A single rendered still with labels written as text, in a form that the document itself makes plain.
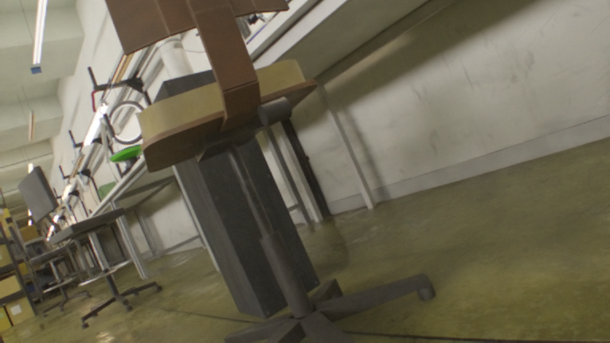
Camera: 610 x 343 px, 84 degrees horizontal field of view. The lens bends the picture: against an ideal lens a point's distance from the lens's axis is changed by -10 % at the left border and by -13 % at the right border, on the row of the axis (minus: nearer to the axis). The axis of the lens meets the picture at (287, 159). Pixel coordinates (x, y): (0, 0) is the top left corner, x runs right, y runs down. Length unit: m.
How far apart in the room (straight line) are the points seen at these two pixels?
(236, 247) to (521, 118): 1.41
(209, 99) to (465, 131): 1.58
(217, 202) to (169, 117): 0.58
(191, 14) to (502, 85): 1.57
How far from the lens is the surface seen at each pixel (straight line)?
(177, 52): 1.47
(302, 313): 0.91
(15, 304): 6.04
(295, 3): 1.30
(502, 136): 2.04
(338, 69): 2.28
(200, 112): 0.72
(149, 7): 0.72
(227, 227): 1.25
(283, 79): 0.78
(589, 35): 1.90
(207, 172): 1.26
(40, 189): 2.78
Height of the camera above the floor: 0.41
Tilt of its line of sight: 2 degrees up
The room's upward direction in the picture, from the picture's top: 24 degrees counter-clockwise
